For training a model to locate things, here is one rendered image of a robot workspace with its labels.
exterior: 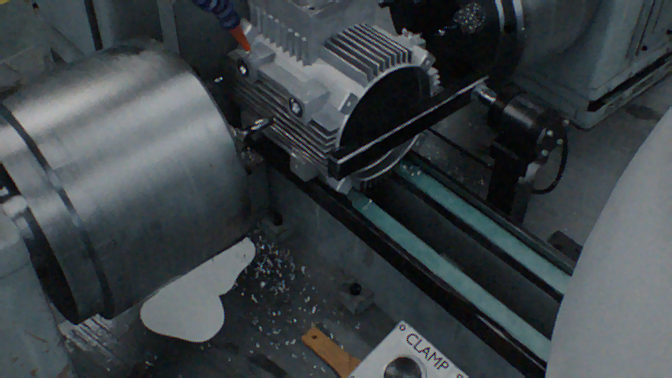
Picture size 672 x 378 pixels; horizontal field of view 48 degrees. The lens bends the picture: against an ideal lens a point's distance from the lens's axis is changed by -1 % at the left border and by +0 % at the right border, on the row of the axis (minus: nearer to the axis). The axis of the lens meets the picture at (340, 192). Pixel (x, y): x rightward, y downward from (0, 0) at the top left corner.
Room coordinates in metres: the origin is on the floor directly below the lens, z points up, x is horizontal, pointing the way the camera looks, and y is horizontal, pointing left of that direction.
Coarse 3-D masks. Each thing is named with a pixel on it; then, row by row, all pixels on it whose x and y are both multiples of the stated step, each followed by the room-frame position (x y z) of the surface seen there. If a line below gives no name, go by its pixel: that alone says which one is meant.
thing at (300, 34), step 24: (264, 0) 0.79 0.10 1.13; (288, 0) 0.76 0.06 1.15; (312, 0) 0.79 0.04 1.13; (336, 0) 0.81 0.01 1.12; (360, 0) 0.78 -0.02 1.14; (264, 24) 0.78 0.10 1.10; (288, 24) 0.75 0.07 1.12; (312, 24) 0.73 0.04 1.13; (336, 24) 0.75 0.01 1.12; (288, 48) 0.75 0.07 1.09; (312, 48) 0.73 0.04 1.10
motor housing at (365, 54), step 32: (352, 32) 0.76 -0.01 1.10; (384, 32) 0.82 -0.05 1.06; (288, 64) 0.74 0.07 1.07; (320, 64) 0.72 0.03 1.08; (352, 64) 0.70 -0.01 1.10; (384, 64) 0.70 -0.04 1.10; (416, 64) 0.73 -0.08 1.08; (256, 96) 0.74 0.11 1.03; (384, 96) 0.80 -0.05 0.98; (416, 96) 0.77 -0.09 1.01; (288, 128) 0.69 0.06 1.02; (320, 128) 0.66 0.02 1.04; (352, 128) 0.78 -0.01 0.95; (320, 160) 0.64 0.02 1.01; (384, 160) 0.72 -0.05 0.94
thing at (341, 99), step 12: (240, 24) 0.80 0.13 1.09; (252, 24) 0.79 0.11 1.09; (252, 36) 0.79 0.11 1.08; (420, 48) 0.75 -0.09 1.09; (420, 60) 0.74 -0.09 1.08; (432, 60) 0.75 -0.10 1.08; (336, 96) 0.66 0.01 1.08; (348, 96) 0.66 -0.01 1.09; (336, 108) 0.65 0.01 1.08; (348, 108) 0.66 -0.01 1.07; (420, 144) 0.75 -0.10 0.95; (348, 180) 0.66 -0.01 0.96
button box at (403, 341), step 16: (400, 336) 0.36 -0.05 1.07; (416, 336) 0.35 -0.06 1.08; (384, 352) 0.35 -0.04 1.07; (400, 352) 0.34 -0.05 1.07; (416, 352) 0.34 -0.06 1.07; (432, 352) 0.34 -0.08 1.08; (368, 368) 0.33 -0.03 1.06; (384, 368) 0.33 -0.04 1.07; (432, 368) 0.33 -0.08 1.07; (448, 368) 0.33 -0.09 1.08
